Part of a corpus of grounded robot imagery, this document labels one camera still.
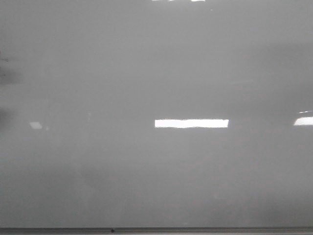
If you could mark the white glossy whiteboard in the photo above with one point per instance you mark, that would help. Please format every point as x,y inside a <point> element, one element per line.
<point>156,113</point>

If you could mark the grey aluminium whiteboard frame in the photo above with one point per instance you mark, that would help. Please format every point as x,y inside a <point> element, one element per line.
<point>159,230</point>

